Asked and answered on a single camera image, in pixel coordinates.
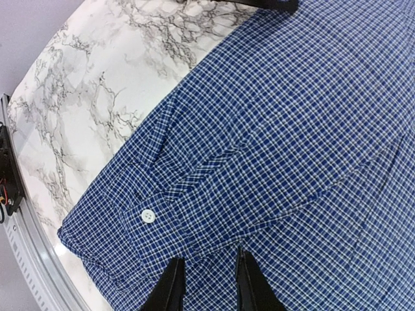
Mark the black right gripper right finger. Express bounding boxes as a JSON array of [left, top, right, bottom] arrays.
[[235, 247, 285, 311]]

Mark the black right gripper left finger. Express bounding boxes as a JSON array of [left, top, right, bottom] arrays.
[[141, 258, 186, 311]]

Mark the blue checked long sleeve shirt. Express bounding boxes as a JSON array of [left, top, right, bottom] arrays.
[[58, 1, 414, 310]]

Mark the aluminium front frame rail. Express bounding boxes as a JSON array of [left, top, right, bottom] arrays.
[[1, 94, 90, 310]]

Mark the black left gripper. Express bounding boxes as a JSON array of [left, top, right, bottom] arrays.
[[176, 0, 299, 16]]

